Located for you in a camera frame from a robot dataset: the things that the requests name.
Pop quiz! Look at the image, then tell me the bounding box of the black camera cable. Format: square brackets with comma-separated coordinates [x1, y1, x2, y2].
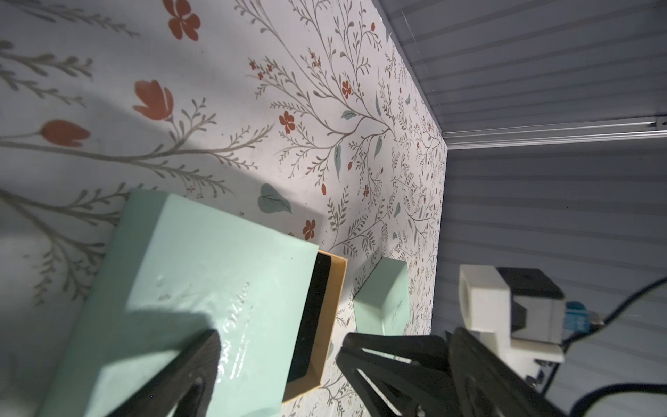
[538, 275, 667, 417]

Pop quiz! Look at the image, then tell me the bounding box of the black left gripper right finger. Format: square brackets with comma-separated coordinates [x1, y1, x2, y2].
[448, 328, 564, 417]

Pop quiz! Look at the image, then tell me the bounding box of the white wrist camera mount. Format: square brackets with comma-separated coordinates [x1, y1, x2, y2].
[458, 264, 592, 366]

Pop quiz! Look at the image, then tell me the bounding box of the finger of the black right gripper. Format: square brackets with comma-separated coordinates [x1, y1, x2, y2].
[336, 333, 453, 416]

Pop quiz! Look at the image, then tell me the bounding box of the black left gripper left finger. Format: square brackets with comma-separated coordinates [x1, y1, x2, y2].
[111, 329, 222, 416]

